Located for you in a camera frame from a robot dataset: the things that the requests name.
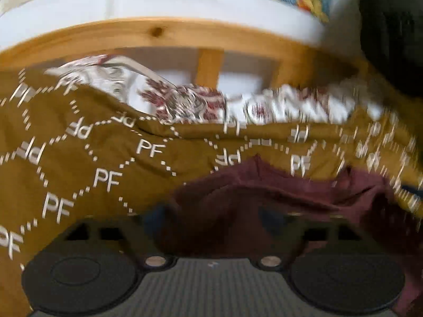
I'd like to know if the wooden bed frame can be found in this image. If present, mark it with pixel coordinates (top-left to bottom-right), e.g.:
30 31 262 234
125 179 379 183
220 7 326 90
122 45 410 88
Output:
0 16 423 106

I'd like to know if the maroon long-sleeve shirt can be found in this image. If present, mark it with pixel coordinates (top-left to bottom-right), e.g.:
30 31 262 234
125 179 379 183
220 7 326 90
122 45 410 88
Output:
155 153 423 317

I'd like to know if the black puffer jacket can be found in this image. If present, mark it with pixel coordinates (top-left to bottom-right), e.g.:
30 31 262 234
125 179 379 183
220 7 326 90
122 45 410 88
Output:
358 0 423 96

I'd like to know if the brown printed blanket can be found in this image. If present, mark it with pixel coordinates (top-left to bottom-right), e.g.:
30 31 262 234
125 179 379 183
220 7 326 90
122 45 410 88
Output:
0 68 423 317

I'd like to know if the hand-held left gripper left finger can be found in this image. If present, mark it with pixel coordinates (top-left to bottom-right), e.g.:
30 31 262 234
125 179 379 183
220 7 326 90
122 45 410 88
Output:
49 205 177 273

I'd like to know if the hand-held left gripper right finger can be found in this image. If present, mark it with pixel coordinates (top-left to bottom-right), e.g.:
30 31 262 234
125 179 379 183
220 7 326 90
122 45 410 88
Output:
251 206 374 271

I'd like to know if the paisley patterned pillow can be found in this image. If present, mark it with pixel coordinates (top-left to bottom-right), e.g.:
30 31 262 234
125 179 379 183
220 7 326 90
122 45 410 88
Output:
44 54 387 126

